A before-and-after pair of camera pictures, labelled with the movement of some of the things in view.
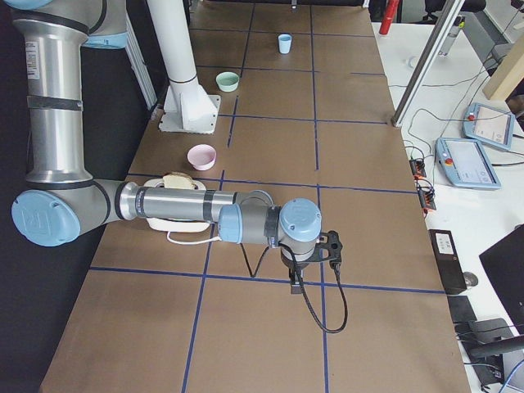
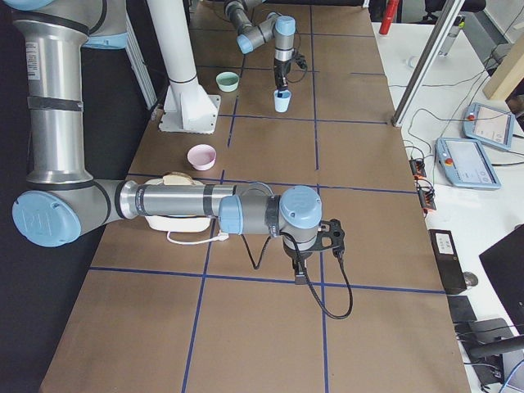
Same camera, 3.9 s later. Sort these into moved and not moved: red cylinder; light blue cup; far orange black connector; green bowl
Moved: light blue cup
Not moved: green bowl; far orange black connector; red cylinder
